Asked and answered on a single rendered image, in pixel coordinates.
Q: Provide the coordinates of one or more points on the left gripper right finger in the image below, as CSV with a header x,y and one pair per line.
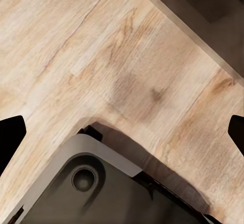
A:
x,y
236,131

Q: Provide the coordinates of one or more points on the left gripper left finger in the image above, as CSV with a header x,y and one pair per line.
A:
x,y
12,132

